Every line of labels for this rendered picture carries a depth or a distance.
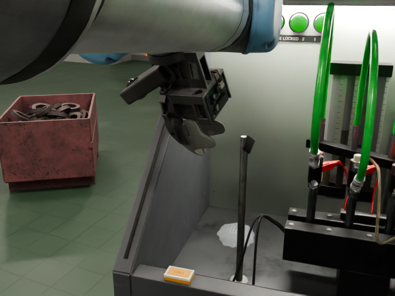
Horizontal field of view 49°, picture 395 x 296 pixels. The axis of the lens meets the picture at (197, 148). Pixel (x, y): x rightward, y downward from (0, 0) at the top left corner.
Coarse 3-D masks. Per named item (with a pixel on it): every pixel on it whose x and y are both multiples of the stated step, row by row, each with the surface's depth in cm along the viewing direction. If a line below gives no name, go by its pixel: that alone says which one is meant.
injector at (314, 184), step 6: (318, 168) 90; (312, 174) 90; (318, 174) 90; (312, 180) 89; (318, 180) 91; (312, 186) 89; (318, 186) 91; (312, 192) 92; (312, 198) 92; (312, 204) 93; (312, 210) 94; (306, 216) 95; (312, 216) 94; (306, 222) 95; (312, 222) 95
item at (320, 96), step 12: (324, 24) 74; (324, 36) 72; (324, 48) 70; (324, 60) 70; (324, 72) 69; (324, 84) 103; (324, 96) 104; (324, 108) 106; (312, 120) 70; (324, 120) 107; (312, 132) 71; (312, 144) 73
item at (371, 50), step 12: (372, 36) 78; (372, 48) 75; (372, 60) 73; (372, 72) 72; (360, 84) 97; (372, 84) 71; (360, 96) 98; (372, 96) 70; (360, 108) 99; (372, 108) 70; (372, 120) 70; (372, 132) 70; (360, 156) 72; (360, 168) 73; (360, 180) 77
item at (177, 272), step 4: (172, 268) 82; (176, 268) 82; (168, 272) 81; (172, 272) 81; (176, 272) 81; (180, 272) 81; (184, 272) 81; (188, 272) 81; (180, 276) 79; (184, 276) 79; (188, 276) 79; (192, 276) 80; (168, 280) 80; (172, 280) 80; (176, 280) 80; (180, 280) 79; (188, 284) 79
